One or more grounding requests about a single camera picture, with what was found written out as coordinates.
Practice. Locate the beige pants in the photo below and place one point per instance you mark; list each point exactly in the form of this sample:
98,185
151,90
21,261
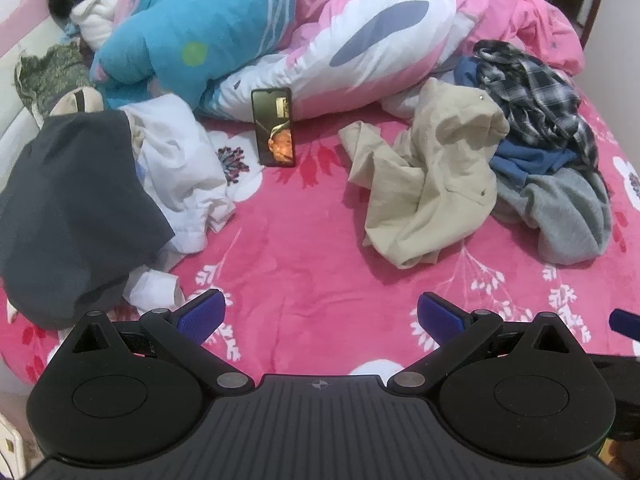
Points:
430,195

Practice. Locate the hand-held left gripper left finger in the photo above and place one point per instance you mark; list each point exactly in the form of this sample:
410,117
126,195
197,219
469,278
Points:
205,312

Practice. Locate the blue pink cartoon quilt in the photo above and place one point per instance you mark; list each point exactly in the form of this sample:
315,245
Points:
210,25

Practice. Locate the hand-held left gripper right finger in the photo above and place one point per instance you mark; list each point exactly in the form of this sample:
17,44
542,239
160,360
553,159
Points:
440,317

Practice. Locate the white power strip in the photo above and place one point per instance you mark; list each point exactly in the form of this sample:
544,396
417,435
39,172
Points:
10,440

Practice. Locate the white padded bed bumper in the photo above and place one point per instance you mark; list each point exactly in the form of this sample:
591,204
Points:
10,110

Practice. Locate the cream cloth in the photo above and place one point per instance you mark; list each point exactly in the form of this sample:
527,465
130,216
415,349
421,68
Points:
137,135

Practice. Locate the smartphone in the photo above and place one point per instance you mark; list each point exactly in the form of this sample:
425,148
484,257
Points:
274,127

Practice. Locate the white garment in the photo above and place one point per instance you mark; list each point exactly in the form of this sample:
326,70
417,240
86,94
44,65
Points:
175,160

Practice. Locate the pink floral bed sheet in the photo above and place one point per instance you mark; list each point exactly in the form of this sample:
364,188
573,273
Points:
300,240

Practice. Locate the plaid shirt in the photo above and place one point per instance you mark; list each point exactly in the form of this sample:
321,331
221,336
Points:
535,90

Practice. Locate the blue garment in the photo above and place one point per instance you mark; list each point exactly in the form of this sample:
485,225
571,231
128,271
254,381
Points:
520,160

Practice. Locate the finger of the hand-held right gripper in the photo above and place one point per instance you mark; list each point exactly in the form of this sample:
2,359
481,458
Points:
625,322

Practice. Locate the dark grey garment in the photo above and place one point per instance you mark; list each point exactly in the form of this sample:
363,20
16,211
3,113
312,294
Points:
75,210

